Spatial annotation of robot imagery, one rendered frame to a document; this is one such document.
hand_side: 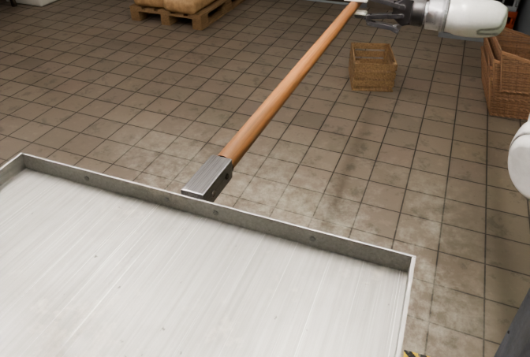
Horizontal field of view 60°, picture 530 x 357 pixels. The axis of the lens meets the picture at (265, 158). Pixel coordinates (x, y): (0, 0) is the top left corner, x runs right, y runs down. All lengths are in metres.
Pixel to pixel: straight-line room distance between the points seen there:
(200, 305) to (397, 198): 2.07
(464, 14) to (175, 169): 1.78
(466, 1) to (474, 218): 1.35
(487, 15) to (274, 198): 1.43
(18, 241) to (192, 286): 0.22
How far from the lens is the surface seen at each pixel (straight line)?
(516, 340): 1.37
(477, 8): 1.41
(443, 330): 2.01
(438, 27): 1.43
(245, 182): 2.52
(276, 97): 0.82
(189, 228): 0.58
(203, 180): 0.60
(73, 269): 0.56
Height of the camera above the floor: 1.57
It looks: 36 degrees down
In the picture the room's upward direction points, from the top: straight up
